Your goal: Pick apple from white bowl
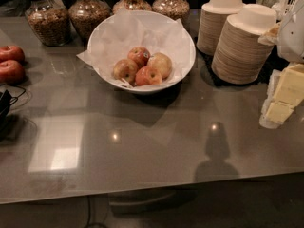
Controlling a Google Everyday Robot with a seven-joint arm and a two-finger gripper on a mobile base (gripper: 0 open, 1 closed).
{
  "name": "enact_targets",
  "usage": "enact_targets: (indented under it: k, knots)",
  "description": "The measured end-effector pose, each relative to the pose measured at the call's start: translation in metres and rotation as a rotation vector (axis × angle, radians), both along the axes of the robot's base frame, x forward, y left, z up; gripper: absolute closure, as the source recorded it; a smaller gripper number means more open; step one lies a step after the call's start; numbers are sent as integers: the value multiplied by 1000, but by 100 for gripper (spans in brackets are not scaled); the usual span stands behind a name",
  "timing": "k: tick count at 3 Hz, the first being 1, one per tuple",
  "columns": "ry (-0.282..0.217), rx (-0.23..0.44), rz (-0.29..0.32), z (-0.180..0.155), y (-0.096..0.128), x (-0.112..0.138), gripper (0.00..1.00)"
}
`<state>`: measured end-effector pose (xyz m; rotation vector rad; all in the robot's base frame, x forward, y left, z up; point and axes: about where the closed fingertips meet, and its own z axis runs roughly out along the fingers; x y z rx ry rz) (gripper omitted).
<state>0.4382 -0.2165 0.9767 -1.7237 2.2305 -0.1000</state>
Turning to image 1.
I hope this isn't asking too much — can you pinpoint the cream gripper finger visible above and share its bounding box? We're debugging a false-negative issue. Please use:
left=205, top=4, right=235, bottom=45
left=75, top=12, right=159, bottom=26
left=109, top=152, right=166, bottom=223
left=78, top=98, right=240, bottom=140
left=257, top=22, right=281, bottom=46
left=259, top=63, right=304, bottom=129

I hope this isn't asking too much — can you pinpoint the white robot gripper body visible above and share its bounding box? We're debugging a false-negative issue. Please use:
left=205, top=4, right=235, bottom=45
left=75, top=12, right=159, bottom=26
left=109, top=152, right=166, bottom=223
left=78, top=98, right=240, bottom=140
left=277, top=4, right=304, bottom=63

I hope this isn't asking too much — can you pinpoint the yellowish apple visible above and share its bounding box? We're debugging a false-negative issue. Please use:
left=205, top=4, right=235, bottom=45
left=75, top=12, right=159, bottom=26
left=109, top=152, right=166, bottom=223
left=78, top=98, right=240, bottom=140
left=147, top=52, right=172, bottom=79

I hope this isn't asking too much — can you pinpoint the front red apple in bowl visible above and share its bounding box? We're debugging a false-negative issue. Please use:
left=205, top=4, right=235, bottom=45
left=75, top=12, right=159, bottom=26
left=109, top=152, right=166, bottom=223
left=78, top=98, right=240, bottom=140
left=135, top=66, right=162, bottom=86

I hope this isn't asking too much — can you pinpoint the white ceramic bowl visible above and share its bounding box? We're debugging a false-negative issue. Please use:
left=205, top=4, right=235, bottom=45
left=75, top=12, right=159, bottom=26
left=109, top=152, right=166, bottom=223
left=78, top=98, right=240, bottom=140
left=86, top=9, right=197, bottom=95

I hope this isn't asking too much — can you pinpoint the red apple with sticker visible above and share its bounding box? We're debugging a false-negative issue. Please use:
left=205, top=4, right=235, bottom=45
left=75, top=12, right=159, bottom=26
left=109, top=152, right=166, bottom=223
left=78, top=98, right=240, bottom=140
left=127, top=46, right=150, bottom=67

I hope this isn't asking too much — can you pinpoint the front left apple in bowl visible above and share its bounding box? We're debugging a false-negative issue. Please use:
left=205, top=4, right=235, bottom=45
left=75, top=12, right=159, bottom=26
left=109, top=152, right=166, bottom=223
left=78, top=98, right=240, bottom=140
left=113, top=58, right=139, bottom=84

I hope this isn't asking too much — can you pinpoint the white paper bowl liner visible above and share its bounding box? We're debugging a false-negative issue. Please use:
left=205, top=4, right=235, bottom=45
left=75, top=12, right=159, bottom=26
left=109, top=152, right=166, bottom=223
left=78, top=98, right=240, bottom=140
left=76, top=7, right=193, bottom=89

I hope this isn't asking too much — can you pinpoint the lower red apple on table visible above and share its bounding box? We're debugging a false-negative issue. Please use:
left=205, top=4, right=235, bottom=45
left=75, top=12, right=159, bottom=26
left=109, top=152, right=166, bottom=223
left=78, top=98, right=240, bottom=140
left=0, top=60, right=26, bottom=85

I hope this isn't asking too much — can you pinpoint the red apple on table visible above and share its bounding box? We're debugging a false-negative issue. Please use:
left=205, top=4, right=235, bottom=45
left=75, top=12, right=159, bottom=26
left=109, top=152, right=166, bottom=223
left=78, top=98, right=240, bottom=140
left=0, top=46, right=25, bottom=62
left=0, top=60, right=26, bottom=85

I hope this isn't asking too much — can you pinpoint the upper red apple on table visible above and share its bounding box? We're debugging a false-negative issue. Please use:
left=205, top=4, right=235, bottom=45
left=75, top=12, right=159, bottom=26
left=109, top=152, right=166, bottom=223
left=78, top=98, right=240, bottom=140
left=0, top=46, right=25, bottom=62

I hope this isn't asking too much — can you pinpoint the front stack of paper bowls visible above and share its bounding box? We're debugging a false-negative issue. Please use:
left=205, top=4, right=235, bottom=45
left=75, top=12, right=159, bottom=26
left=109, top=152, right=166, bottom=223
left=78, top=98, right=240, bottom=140
left=211, top=4, right=276, bottom=85

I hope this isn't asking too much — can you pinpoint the stack of paper bowls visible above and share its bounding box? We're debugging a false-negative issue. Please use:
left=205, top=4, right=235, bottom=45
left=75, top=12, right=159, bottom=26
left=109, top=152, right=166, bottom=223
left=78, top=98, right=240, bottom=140
left=211, top=4, right=276, bottom=85
left=197, top=0, right=244, bottom=56

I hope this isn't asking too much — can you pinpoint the rear stack of paper bowls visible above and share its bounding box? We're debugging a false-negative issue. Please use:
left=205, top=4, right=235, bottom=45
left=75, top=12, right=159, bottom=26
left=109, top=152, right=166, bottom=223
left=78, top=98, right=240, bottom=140
left=197, top=0, right=244, bottom=56

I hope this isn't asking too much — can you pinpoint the glass cereal jar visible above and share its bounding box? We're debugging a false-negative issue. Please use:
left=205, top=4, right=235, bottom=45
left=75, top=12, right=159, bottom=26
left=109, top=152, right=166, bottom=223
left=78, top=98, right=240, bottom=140
left=68, top=0, right=112, bottom=41
left=152, top=0, right=190, bottom=24
left=112, top=0, right=152, bottom=13
left=25, top=0, right=71, bottom=47

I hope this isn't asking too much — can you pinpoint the leftmost glass cereal jar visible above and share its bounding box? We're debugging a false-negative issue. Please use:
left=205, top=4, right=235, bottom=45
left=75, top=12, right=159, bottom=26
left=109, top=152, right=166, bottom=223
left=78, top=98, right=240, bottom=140
left=25, top=0, right=71, bottom=47

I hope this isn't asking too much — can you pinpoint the black object with cable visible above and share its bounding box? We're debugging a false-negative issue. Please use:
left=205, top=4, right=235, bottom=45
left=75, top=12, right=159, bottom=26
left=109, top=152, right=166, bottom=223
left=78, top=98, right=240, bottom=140
left=0, top=86, right=26, bottom=135

